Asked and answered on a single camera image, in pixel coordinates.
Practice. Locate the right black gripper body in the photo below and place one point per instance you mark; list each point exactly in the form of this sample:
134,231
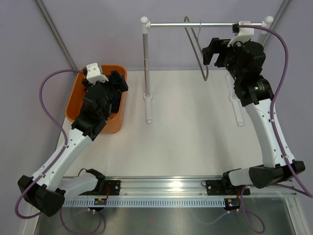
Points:
230,55

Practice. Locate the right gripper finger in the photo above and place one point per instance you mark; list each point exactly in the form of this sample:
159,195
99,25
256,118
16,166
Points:
218,45
208,53

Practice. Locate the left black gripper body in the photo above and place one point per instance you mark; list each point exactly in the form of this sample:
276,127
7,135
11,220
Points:
108,88

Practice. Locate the navy blue shorts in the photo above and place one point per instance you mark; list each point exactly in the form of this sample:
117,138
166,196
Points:
116,102

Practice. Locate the grey clothes hanger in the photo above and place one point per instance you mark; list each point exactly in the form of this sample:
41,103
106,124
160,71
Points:
193,37

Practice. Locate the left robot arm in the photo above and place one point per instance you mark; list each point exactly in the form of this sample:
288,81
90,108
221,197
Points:
45,190

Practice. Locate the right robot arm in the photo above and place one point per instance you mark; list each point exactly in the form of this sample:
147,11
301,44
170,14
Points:
244,63

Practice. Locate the orange plastic basket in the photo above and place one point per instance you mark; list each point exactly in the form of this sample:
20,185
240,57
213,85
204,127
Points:
95,118

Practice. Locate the white metal clothes rack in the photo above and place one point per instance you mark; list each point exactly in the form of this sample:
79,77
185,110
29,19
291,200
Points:
146,25

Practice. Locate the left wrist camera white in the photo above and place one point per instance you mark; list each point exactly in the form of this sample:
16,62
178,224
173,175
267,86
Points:
95,74

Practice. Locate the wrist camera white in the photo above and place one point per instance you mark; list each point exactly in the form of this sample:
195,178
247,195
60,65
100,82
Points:
242,34
95,74

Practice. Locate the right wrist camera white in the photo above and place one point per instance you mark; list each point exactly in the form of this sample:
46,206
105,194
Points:
242,34

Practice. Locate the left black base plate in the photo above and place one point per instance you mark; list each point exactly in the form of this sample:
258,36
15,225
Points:
110,186

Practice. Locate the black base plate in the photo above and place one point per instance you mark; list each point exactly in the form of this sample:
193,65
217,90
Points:
220,188
110,186

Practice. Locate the aluminium mounting rail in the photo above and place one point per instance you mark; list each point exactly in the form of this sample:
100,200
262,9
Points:
183,186

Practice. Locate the white slotted cable duct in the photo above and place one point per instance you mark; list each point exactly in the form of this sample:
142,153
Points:
146,202

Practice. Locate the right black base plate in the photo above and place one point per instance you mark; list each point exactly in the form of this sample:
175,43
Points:
220,188

